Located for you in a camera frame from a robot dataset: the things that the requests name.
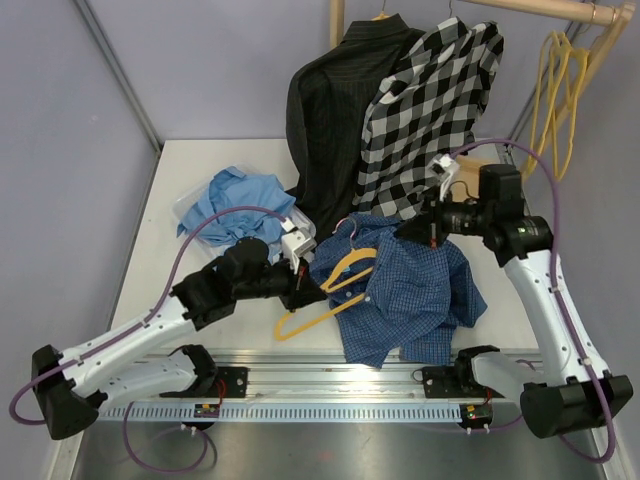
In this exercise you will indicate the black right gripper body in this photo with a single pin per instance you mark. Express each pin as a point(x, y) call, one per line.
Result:
point(439, 222)

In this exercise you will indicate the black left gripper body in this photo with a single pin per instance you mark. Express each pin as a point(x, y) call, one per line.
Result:
point(291, 292)

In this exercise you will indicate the hanger of plaid shirt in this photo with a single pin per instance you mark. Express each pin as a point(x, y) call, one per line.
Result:
point(333, 284)

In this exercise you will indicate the blue plaid shirt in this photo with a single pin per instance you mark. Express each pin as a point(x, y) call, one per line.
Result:
point(409, 297)

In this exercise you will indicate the black white checkered shirt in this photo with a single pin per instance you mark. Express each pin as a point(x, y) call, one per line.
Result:
point(425, 108)

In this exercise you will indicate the light blue shirt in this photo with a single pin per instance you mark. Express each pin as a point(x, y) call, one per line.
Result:
point(235, 210)

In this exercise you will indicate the yellow hanger of blue shirt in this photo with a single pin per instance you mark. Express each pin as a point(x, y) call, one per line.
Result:
point(552, 70)

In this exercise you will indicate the yellow hanger of white shirt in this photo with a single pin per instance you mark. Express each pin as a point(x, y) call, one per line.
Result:
point(568, 98)

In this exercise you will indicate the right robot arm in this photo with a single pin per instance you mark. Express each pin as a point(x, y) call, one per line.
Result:
point(575, 390)

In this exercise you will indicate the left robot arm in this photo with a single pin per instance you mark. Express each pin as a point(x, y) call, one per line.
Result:
point(75, 386)

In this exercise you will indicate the black pinstripe shirt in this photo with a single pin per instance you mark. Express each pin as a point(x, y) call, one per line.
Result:
point(325, 109)

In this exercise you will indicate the hanger of black shirt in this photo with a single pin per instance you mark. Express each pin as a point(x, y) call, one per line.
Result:
point(382, 15)

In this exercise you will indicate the wooden clothes rack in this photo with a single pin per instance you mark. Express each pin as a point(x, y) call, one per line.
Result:
point(598, 28)

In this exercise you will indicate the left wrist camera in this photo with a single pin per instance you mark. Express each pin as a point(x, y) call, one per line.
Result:
point(296, 243)

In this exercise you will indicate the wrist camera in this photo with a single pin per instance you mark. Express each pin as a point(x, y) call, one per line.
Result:
point(444, 170)
point(296, 243)

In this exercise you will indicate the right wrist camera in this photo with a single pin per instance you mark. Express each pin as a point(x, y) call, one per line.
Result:
point(444, 170)

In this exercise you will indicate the aluminium rail base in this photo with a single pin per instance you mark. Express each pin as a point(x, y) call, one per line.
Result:
point(322, 378)

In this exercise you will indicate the white slotted cable duct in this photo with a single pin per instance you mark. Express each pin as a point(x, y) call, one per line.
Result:
point(238, 412)

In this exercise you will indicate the aluminium corner frame post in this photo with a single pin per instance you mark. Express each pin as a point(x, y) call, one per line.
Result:
point(100, 38)

